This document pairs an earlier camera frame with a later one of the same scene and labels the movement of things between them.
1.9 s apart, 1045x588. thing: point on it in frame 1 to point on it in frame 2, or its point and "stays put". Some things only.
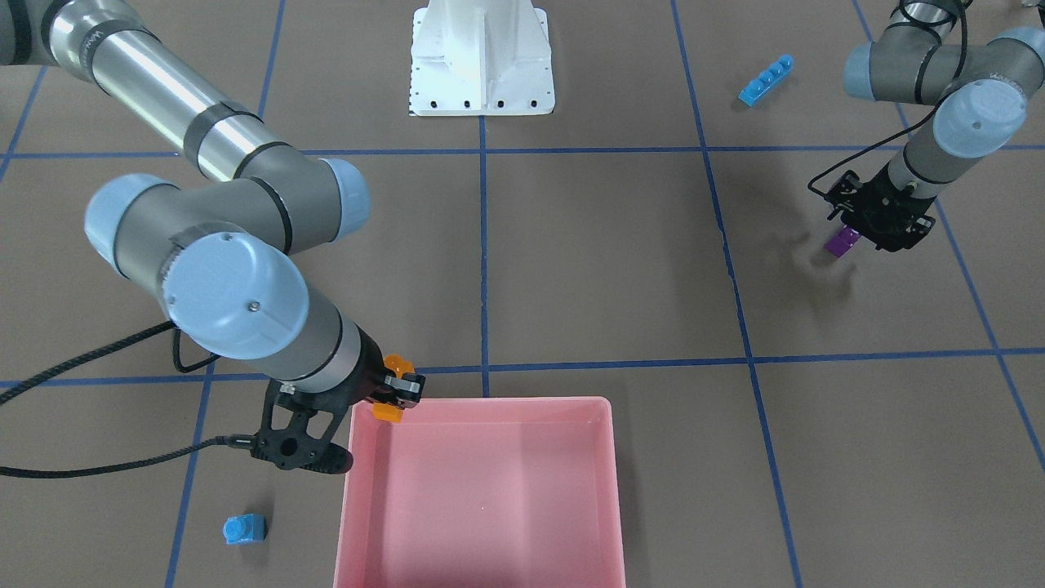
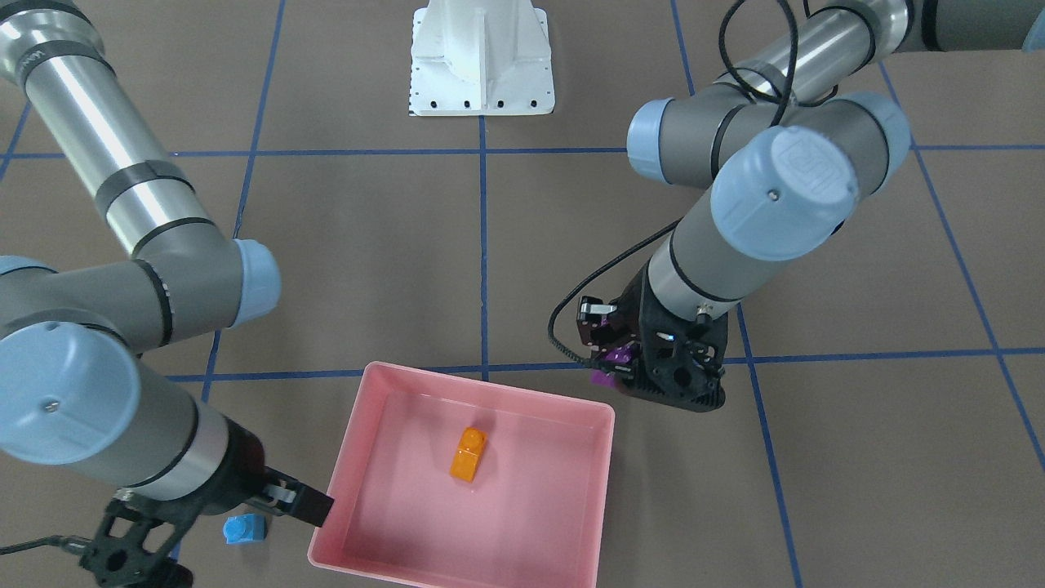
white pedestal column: [481, 58] stays put
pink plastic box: [483, 492] stays put
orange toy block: [384, 412] to [469, 452]
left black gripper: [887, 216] to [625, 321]
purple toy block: [840, 243] to [623, 353]
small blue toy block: [245, 528] stays put
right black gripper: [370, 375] to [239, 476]
